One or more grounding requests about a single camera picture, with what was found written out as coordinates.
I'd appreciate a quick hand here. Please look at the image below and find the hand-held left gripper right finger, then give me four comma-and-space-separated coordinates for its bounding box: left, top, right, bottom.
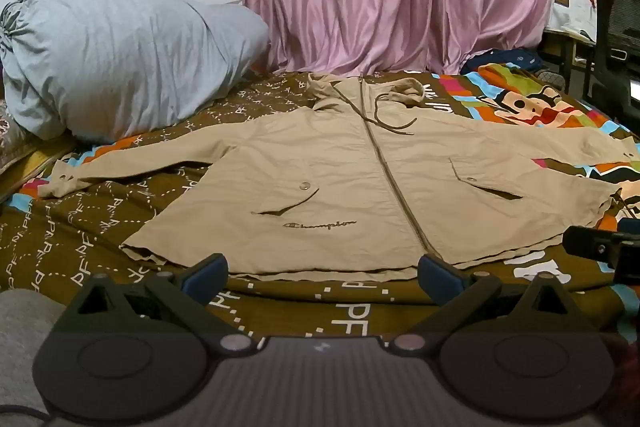
387, 255, 586, 354

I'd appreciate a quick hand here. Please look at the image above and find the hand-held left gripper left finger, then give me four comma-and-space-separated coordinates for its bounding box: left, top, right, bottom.
62, 253, 257, 355

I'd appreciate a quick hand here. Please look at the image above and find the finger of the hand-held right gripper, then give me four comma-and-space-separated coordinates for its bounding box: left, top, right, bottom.
564, 225, 640, 262
611, 243, 640, 286

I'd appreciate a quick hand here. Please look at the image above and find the beige hooded jacket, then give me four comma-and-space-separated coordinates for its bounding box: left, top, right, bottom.
37, 72, 640, 283

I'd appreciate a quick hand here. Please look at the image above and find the brown cartoon printed bedsheet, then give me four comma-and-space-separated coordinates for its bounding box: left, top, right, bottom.
0, 64, 640, 358

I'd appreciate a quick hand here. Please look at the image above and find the wooden desk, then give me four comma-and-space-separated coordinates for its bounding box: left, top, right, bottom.
542, 24, 601, 92

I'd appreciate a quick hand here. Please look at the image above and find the person's grey trouser leg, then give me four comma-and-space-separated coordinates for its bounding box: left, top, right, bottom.
0, 289, 68, 427

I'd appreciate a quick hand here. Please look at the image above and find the dark blue backpack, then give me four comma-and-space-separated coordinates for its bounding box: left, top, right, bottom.
460, 48, 543, 75

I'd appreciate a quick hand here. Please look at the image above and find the black mesh office chair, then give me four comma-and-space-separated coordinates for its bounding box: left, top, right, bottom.
595, 0, 640, 108

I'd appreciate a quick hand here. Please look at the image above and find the grey fabric bundle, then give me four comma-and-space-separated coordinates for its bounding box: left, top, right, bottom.
0, 0, 271, 142

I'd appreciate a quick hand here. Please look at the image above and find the floral pillow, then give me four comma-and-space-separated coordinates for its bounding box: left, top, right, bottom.
0, 107, 41, 172

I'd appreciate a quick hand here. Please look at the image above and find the black cable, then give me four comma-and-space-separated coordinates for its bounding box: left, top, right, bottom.
0, 404, 51, 425

